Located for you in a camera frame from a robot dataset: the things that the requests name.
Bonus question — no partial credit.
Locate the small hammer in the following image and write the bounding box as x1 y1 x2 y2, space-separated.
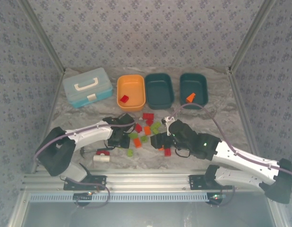
79 146 113 158

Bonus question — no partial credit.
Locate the teal plastic container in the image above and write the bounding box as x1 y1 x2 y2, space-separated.
144 72 175 110
179 72 209 110

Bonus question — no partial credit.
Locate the light blue storage case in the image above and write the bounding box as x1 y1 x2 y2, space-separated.
62 67 114 109

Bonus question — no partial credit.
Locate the orange plastic container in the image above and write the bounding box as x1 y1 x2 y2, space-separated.
116 74 146 112

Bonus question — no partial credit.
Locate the controller board with light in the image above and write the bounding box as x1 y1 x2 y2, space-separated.
206 192 226 205
73 192 94 207

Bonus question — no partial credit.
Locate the grey metal panel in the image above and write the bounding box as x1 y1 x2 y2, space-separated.
8 191 285 227

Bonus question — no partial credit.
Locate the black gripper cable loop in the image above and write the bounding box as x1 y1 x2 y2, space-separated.
174 147 192 158

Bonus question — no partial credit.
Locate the white valve with red handle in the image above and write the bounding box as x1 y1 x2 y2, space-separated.
92 150 111 163

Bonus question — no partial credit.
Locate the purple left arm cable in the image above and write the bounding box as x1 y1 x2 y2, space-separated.
34 121 136 164

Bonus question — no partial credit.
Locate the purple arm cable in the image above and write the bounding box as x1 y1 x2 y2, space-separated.
34 121 136 164
169 103 292 178

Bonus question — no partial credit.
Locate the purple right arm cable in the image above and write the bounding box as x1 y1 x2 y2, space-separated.
169 103 292 178

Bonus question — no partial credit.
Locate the aluminium frame rail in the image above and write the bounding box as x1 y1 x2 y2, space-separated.
20 168 267 192

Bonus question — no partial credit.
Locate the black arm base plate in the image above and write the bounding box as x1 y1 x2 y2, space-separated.
188 174 222 190
63 174 107 191

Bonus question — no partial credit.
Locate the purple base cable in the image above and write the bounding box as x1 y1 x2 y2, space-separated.
218 185 236 206
64 178 111 209

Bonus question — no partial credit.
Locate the slotted grey cable duct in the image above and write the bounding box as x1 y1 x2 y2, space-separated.
29 192 214 203

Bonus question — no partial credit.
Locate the white case handle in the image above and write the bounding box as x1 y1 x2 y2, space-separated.
74 77 100 92

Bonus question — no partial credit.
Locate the aluminium table edge post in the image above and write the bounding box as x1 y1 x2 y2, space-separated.
31 70 67 175
227 70 261 157

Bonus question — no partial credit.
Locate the aluminium frame post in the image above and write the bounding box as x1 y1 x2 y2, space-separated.
18 0 66 74
227 0 278 74

